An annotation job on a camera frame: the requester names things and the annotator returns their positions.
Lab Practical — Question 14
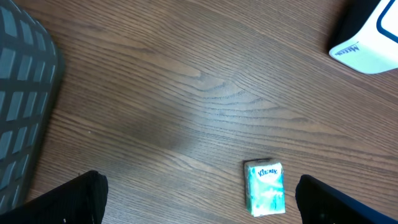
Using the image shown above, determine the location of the grey plastic mesh basket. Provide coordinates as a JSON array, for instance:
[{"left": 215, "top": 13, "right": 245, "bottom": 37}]
[{"left": 1, "top": 0, "right": 65, "bottom": 213}]

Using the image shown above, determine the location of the teal tissue pack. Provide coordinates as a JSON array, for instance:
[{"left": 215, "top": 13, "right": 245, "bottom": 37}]
[{"left": 244, "top": 159, "right": 285, "bottom": 217}]

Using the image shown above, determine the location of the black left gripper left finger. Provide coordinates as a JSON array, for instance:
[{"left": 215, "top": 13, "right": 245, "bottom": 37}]
[{"left": 1, "top": 170, "right": 108, "bottom": 224}]

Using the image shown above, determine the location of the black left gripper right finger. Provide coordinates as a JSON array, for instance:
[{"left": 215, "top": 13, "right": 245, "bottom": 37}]
[{"left": 295, "top": 174, "right": 397, "bottom": 224}]

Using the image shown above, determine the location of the white barcode scanner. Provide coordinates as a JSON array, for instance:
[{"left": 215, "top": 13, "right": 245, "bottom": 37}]
[{"left": 328, "top": 0, "right": 397, "bottom": 75}]

